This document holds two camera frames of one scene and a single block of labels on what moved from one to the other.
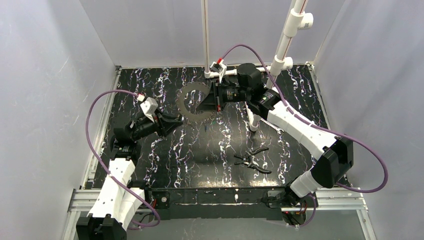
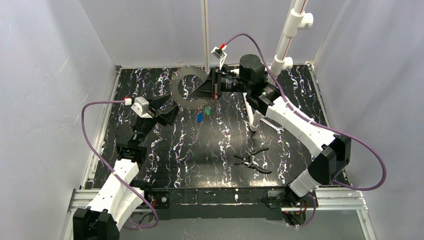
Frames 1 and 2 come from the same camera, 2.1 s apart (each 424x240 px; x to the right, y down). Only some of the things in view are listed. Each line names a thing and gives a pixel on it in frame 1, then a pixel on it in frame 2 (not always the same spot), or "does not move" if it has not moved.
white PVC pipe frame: (300, 18) does not move
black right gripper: (216, 96) -> (214, 84)
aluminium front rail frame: (81, 201) does not move
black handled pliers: (246, 160) does not move
